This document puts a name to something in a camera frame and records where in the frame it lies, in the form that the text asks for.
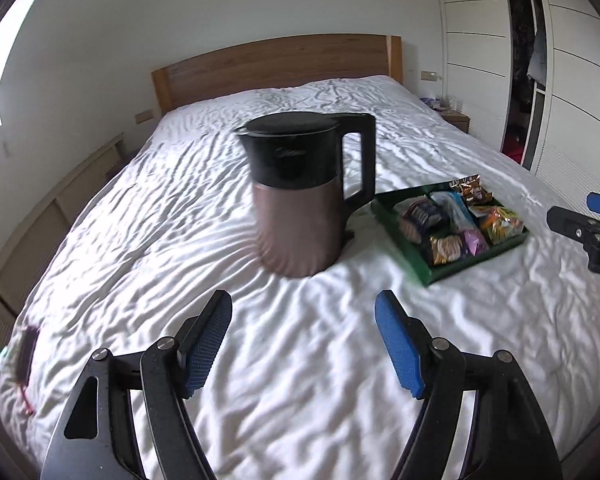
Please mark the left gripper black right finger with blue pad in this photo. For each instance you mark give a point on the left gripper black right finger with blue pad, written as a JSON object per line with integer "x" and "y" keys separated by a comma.
{"x": 508, "y": 437}

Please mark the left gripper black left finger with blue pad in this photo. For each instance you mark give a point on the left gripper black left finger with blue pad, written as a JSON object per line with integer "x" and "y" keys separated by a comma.
{"x": 95, "y": 436}

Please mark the copper black electric kettle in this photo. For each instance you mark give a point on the copper black electric kettle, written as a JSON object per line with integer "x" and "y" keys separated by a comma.
{"x": 296, "y": 169}

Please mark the light blue bar packet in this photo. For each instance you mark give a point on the light blue bar packet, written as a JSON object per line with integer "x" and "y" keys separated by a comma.
{"x": 457, "y": 211}

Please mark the wooden nightstand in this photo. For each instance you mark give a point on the wooden nightstand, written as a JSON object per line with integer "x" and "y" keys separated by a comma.
{"x": 456, "y": 119}

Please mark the colourful candy bag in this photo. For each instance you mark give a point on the colourful candy bag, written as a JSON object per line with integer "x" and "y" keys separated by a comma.
{"x": 500, "y": 224}

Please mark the white wardrobe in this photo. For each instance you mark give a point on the white wardrobe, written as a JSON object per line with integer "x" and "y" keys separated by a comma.
{"x": 527, "y": 73}

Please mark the wooden headboard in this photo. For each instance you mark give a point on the wooden headboard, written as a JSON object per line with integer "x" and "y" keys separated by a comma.
{"x": 277, "y": 63}

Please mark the green tray box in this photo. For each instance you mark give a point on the green tray box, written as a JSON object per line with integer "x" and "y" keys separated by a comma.
{"x": 447, "y": 227}

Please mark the white bed sheet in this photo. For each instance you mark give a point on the white bed sheet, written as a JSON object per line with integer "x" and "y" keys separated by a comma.
{"x": 303, "y": 387}

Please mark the blue white snack packet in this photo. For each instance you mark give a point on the blue white snack packet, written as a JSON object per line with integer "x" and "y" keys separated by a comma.
{"x": 424, "y": 213}

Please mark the brown snack bag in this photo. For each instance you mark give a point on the brown snack bag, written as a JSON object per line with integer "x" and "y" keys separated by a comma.
{"x": 471, "y": 190}

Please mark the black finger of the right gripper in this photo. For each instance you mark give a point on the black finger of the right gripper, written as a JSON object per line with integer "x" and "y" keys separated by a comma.
{"x": 571, "y": 224}

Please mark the yellow blue snack bag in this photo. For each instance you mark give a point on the yellow blue snack bag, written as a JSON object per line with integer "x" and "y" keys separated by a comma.
{"x": 446, "y": 249}

